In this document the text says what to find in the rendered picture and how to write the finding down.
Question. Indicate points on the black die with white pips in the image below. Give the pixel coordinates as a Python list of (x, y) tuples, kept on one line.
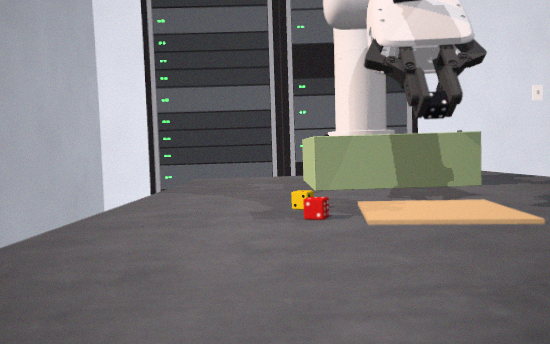
[(438, 106)]

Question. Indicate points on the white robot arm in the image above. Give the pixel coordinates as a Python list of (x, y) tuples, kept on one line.
[(360, 93)]

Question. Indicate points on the yellow die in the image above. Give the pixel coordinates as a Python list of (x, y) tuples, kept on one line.
[(298, 197)]

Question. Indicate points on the red die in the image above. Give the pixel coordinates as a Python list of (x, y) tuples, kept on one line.
[(316, 208)]

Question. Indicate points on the tan flat mat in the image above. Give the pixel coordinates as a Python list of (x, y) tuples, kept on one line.
[(443, 212)]

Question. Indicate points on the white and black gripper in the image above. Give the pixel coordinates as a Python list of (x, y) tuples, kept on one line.
[(425, 27)]

